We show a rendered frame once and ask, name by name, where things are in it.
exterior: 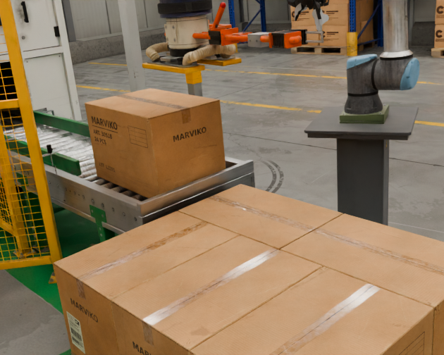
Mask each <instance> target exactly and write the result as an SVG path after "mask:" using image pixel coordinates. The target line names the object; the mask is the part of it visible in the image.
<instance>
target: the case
mask: <svg viewBox="0 0 444 355"><path fill-rule="evenodd" d="M85 108H86V113H87V121H88V125H89V130H90V137H91V142H92V150H93V154H94V162H95V167H96V171H97V177H100V178H102V179H105V180H107V181H109V182H112V183H114V184H116V185H119V186H121V187H124V188H126V189H129V190H130V191H132V192H135V193H137V194H140V195H142V196H144V197H146V198H151V197H155V196H156V195H159V194H162V193H164V192H167V191H169V190H172V189H175V188H177V187H180V186H182V185H186V184H187V183H190V182H193V181H195V180H198V179H200V178H203V177H206V176H208V175H211V174H213V173H216V172H218V171H221V170H224V169H226V161H225V153H224V144H223V128H222V120H221V105H220V100H219V99H212V98H207V97H202V96H195V95H189V94H181V93H177V92H169V91H164V90H160V89H152V88H149V89H143V90H140V91H136V92H130V93H127V94H121V95H118V96H112V97H108V98H105V99H99V100H95V101H89V102H86V103H85Z"/></svg>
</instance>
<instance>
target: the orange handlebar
mask: <svg viewBox="0 0 444 355"><path fill-rule="evenodd" d="M220 27H226V28H232V26H231V24H219V25H218V28H220ZM207 33H208V32H202V33H194V34H193V35H192V36H193V38H195V39H209V34H207ZM250 33H252V32H238V33H233V34H231V35H225V36H224V39H225V40H231V41H232V42H248V38H247V35H248V34H250ZM260 41H261V42H268V43H269V36H261V37H260ZM301 41H302V38H301V37H300V36H296V37H291V38H289V43H291V44H295V43H299V42H301Z"/></svg>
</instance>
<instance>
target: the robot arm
mask: <svg viewBox="0 0 444 355"><path fill-rule="evenodd" d="M287 2H288V4H289V5H291V6H293V7H295V21H296V20H297V19H298V17H299V14H300V13H301V12H303V11H304V10H306V9H307V8H309V10H311V9H313V12H312V16H313V18H314V20H315V24H316V29H317V31H322V25H323V24H324V23H325V22H326V21H328V19H329V17H328V15H326V14H323V12H322V10H321V7H322V6H327V5H328V3H329V0H328V2H327V3H325V2H326V0H287ZM383 45H384V51H383V53H382V54H381V55H380V59H377V57H378V56H377V55H376V54H368V55H363V56H356V57H353V58H350V59H348V60H347V68H346V70H347V101H346V103H345V107H344V110H345V113H349V114H355V115H362V114H370V113H377V112H379V111H382V110H383V104H382V102H381V99H380V97H379V95H378V91H379V90H401V91H403V90H410V89H412V88H414V86H415V85H416V83H417V80H418V78H419V61H418V59H417V58H413V53H412V52H411V51H410V50H409V49H408V4H407V0H383Z"/></svg>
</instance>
